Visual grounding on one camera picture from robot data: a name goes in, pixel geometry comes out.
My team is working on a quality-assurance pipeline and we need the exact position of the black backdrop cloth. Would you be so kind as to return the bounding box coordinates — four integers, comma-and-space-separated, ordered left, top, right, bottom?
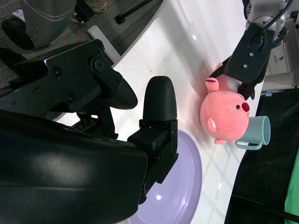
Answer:
224, 86, 299, 224

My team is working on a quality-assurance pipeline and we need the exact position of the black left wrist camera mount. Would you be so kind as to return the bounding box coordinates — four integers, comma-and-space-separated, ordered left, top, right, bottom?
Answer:
226, 23, 274, 83

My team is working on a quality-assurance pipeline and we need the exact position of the black tripod leg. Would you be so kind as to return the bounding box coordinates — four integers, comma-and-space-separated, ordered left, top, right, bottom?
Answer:
114, 0, 155, 24

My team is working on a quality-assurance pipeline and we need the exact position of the green cloth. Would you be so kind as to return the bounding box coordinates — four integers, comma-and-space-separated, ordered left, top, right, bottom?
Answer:
283, 172, 299, 224

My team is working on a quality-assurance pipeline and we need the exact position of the teal plastic mug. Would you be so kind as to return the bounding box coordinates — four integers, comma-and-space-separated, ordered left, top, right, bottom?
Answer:
235, 115, 271, 151

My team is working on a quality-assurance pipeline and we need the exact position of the purple plastic plate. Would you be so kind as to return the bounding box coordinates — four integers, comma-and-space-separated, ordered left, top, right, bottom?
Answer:
126, 130, 203, 224

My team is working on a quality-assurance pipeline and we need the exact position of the pink plush beaver doll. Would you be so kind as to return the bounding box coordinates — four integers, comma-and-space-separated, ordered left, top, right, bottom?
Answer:
200, 77, 251, 146

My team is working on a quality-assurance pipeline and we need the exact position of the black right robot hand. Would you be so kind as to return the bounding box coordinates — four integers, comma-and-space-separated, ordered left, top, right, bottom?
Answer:
0, 39, 180, 224

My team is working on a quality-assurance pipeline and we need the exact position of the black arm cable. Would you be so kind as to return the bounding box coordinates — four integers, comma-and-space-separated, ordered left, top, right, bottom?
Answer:
242, 0, 294, 32

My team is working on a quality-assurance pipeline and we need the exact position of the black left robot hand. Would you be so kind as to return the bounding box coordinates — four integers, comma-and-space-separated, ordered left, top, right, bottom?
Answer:
209, 55, 267, 101

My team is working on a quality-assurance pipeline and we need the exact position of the white table leg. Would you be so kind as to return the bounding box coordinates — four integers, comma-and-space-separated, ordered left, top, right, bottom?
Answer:
87, 25, 122, 64

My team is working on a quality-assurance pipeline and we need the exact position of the white cabinet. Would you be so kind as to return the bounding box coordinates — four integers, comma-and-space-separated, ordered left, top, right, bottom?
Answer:
263, 0, 299, 94

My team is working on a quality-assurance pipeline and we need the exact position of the grey round bin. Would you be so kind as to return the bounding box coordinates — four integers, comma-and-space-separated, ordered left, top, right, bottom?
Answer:
20, 0, 79, 49

